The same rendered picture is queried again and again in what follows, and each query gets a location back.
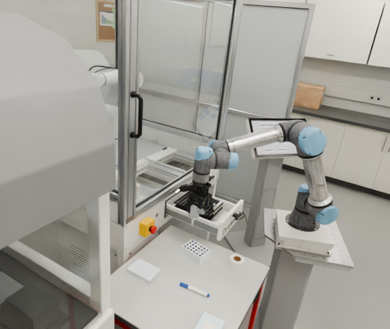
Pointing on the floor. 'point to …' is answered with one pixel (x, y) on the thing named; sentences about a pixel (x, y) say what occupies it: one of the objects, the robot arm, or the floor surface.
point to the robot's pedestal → (282, 292)
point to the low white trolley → (194, 279)
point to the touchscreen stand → (257, 250)
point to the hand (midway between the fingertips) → (192, 216)
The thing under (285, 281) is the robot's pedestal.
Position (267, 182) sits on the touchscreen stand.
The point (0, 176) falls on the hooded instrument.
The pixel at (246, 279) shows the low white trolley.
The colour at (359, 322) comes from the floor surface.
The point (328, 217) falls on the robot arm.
